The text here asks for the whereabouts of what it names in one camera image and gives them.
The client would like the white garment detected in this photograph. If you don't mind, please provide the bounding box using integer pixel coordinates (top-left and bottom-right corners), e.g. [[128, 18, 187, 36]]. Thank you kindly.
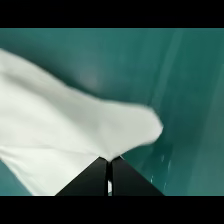
[[0, 48, 164, 197]]

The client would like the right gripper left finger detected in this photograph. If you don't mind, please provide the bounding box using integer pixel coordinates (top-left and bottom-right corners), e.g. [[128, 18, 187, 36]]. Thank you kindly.
[[55, 156, 109, 197]]

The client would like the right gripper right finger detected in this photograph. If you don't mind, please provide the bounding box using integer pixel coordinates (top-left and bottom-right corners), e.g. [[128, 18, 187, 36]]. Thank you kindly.
[[110, 155, 165, 197]]

